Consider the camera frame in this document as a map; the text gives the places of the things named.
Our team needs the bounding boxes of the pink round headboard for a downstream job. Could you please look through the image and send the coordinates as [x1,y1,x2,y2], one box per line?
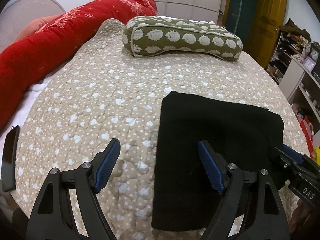
[0,0,65,51]

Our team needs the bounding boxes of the olive hedgehog print pillow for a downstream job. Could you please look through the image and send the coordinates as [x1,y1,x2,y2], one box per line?
[123,16,243,62]

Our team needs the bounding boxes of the small desk clock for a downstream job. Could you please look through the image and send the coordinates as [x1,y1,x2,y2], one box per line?
[303,56,316,72]

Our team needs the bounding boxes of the black pants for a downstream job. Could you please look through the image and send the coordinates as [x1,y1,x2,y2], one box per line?
[151,91,285,231]

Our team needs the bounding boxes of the person right hand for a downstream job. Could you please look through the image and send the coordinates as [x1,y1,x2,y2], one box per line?
[289,199,313,233]

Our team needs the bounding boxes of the red shopping bag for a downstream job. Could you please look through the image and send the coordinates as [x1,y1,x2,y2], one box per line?
[297,115,315,159]

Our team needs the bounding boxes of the black smartphone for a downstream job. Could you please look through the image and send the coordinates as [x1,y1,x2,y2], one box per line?
[1,125,20,192]

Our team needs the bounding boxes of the salmon pink pillow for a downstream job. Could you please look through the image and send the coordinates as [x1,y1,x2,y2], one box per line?
[14,15,58,42]

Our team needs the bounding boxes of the yellow wooden door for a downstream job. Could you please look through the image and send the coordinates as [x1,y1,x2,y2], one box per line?
[222,0,288,69]

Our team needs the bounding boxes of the beige quilted bedspread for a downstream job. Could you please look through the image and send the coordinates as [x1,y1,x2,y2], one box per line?
[12,20,308,239]

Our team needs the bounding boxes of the white cluttered shelf unit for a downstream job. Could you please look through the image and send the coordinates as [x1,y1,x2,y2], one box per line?
[266,19,319,133]

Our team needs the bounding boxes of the red long bolster quilt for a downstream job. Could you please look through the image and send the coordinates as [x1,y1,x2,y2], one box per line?
[1,0,157,128]

